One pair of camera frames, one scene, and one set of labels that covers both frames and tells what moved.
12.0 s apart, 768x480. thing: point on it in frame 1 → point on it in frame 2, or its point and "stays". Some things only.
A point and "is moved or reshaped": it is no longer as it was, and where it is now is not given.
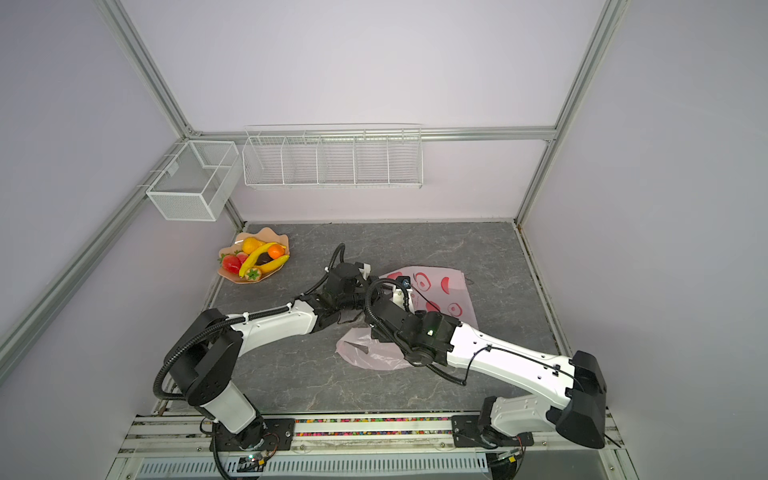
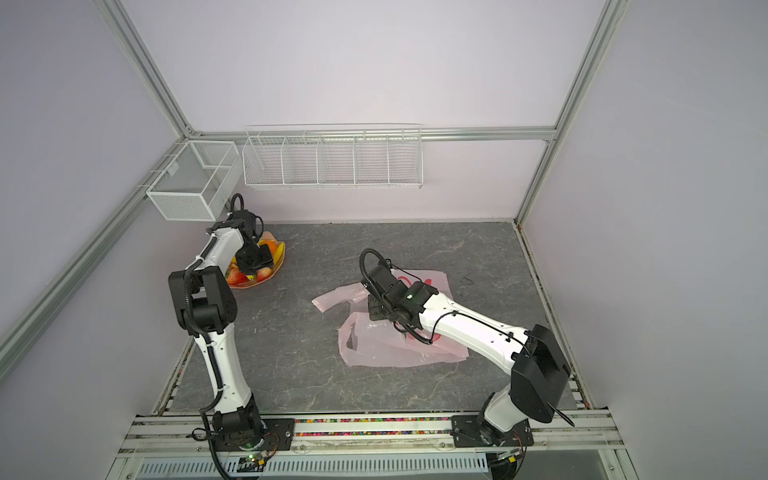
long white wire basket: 339,155 stays
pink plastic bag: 434,289 is moved or reshaped
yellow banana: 273,264 is moved or reshaped
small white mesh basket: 198,183 stays
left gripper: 369,280 → 252,268
